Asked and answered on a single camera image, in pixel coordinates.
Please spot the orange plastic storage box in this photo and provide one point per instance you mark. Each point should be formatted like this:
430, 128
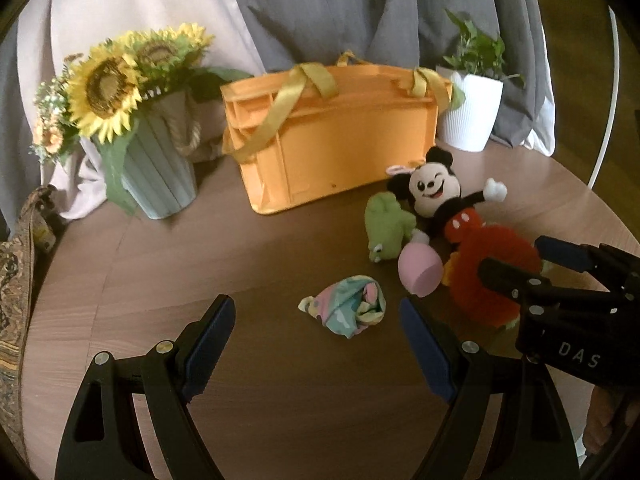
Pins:
325, 150

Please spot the white ribbed plant pot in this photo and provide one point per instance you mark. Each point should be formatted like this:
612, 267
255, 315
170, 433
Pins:
467, 110

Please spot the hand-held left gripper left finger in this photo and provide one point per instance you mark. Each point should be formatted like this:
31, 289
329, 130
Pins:
210, 345

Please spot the patterned woven cloth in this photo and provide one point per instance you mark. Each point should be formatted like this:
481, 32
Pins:
20, 280

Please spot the green frog plush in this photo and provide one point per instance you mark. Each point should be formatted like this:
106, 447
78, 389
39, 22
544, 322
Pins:
387, 227

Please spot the pastel patterned cloth bundle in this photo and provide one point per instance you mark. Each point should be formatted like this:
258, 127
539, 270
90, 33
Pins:
347, 307

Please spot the artificial sunflower bouquet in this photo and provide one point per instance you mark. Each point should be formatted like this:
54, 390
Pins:
105, 85

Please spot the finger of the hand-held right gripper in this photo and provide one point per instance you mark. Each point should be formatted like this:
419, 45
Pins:
565, 255
505, 275

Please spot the red fluffy plush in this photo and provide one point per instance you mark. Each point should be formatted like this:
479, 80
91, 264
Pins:
495, 240

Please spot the pale beige curtain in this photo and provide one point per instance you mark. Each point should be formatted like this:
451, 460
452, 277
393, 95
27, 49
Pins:
140, 15

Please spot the pink round plush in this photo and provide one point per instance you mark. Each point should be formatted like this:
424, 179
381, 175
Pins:
420, 267

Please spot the green leafy plant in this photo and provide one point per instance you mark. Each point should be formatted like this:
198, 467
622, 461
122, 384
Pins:
475, 50

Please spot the green ribbed vase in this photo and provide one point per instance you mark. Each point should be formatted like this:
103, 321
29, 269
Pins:
155, 160

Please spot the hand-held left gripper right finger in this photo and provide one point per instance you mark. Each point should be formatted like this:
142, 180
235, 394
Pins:
425, 355

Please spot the person's right hand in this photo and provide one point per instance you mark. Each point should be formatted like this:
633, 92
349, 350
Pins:
602, 425

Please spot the black and red mouse plush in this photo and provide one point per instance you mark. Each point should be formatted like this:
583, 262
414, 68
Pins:
442, 195

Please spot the white curved tube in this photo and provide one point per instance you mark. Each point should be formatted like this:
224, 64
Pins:
612, 90

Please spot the grey curtain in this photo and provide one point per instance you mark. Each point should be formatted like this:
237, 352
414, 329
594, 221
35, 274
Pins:
360, 10

